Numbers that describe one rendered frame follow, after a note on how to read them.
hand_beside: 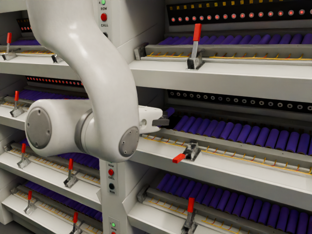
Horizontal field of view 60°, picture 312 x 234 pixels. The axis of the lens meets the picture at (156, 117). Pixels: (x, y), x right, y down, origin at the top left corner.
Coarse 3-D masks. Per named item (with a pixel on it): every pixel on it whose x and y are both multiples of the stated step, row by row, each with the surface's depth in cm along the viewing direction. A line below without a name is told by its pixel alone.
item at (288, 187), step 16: (256, 112) 66; (272, 112) 64; (288, 112) 62; (144, 144) 69; (160, 144) 68; (176, 144) 66; (144, 160) 68; (160, 160) 65; (208, 160) 60; (224, 160) 59; (240, 160) 58; (192, 176) 62; (208, 176) 59; (224, 176) 57; (240, 176) 54; (256, 176) 53; (272, 176) 52; (288, 176) 52; (304, 176) 51; (256, 192) 54; (272, 192) 52; (288, 192) 50; (304, 192) 48; (304, 208) 50
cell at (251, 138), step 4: (252, 128) 64; (256, 128) 63; (252, 132) 62; (256, 132) 62; (248, 136) 61; (252, 136) 60; (256, 136) 61; (248, 140) 60; (252, 140) 60; (252, 144) 59
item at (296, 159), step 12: (156, 132) 69; (168, 132) 67; (180, 132) 66; (204, 144) 62; (216, 144) 60; (228, 144) 59; (240, 144) 58; (228, 156) 58; (252, 156) 57; (264, 156) 55; (276, 156) 54; (288, 156) 53; (300, 156) 52
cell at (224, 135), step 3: (228, 123) 66; (231, 123) 66; (228, 126) 65; (231, 126) 65; (225, 129) 65; (228, 129) 65; (231, 129) 65; (222, 132) 64; (225, 132) 64; (228, 132) 64; (222, 135) 63; (225, 135) 63; (228, 135) 64; (225, 138) 62
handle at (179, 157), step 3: (189, 147) 60; (186, 150) 60; (189, 150) 60; (183, 153) 59; (186, 153) 59; (177, 156) 56; (180, 156) 56; (183, 156) 57; (174, 159) 55; (177, 159) 55; (180, 159) 56; (174, 162) 55; (177, 162) 55
